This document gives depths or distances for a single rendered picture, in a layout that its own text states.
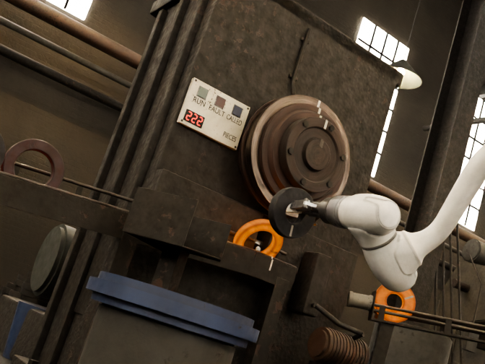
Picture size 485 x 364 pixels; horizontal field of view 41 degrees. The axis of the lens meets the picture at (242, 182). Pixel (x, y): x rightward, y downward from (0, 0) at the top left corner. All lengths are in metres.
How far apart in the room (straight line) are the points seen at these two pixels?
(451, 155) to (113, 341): 6.10
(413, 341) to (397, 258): 3.25
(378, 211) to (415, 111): 10.30
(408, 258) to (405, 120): 10.02
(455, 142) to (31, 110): 4.93
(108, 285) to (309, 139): 1.46
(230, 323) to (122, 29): 8.06
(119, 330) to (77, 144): 7.47
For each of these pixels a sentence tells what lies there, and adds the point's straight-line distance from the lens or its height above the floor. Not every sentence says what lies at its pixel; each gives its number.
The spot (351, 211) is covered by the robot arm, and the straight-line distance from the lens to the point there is 1.71.
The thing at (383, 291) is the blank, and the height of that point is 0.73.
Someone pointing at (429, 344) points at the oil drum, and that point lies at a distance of 5.01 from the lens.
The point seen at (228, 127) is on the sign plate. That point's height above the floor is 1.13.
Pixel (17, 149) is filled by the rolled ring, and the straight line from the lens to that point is 2.07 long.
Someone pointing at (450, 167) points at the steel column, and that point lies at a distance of 6.99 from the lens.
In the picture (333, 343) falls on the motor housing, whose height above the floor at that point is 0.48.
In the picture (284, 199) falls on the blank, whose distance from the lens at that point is 1.96.
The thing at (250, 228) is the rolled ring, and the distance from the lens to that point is 2.32.
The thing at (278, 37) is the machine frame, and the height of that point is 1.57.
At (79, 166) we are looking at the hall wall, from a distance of 8.52.
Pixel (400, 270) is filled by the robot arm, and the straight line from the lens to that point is 1.77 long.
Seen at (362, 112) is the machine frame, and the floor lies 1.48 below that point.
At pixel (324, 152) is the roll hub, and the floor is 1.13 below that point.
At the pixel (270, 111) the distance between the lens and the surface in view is 2.44.
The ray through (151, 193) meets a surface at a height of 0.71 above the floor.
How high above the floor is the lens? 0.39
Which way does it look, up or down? 13 degrees up
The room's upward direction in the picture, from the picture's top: 18 degrees clockwise
